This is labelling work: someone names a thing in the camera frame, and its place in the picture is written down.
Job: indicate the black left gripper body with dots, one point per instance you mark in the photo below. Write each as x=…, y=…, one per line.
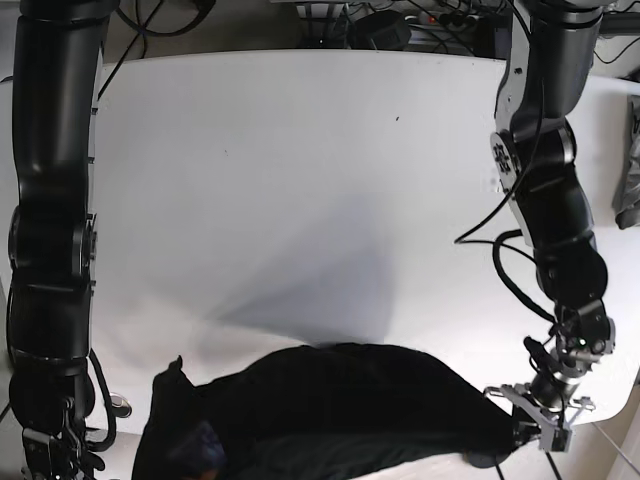
x=547, y=399

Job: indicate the black T-shirt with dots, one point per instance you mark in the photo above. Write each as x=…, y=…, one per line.
x=327, y=412

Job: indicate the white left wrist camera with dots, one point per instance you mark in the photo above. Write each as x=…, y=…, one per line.
x=554, y=438

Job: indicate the grey T-shirt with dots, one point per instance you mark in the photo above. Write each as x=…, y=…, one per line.
x=626, y=199

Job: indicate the left silver table grommet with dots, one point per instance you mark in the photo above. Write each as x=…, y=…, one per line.
x=121, y=406

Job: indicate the black round stand base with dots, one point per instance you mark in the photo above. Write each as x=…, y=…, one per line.
x=486, y=459

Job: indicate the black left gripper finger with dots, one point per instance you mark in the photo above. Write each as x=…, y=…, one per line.
x=522, y=432

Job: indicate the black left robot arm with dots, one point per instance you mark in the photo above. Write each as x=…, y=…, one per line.
x=535, y=149

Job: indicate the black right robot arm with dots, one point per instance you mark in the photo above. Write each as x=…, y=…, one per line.
x=52, y=238

